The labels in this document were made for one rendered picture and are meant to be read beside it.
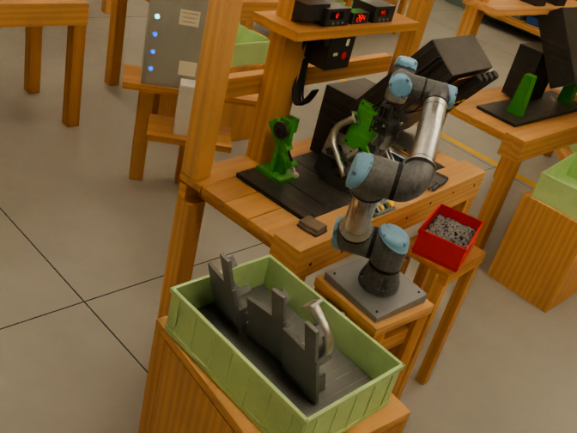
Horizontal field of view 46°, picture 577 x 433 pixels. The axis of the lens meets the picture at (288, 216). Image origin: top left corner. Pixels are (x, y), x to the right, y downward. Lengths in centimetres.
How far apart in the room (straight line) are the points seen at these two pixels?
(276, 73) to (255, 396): 150
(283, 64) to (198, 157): 54
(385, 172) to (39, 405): 177
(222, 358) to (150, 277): 178
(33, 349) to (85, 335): 24
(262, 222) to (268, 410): 97
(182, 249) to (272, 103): 75
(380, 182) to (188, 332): 73
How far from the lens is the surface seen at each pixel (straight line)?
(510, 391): 382
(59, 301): 356
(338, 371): 216
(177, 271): 314
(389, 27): 328
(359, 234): 232
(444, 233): 304
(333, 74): 345
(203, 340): 207
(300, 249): 255
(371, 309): 241
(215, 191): 284
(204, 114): 276
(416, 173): 203
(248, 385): 196
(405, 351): 268
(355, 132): 305
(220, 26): 264
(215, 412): 210
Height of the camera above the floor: 226
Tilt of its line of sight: 30 degrees down
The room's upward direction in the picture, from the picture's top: 15 degrees clockwise
